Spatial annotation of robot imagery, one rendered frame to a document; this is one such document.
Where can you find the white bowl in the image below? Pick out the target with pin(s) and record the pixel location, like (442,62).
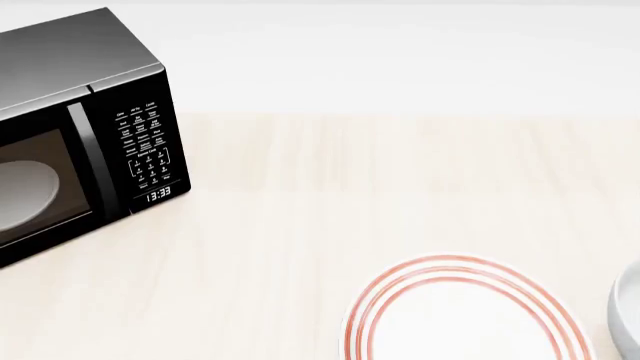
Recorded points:
(626,318)

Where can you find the black microwave oven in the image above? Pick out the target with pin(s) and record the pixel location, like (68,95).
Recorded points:
(55,75)

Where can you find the microwave glass turntable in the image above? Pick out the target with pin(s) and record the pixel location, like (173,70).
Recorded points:
(25,195)

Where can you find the white plate with red rings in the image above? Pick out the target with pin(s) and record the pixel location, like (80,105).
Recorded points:
(465,330)

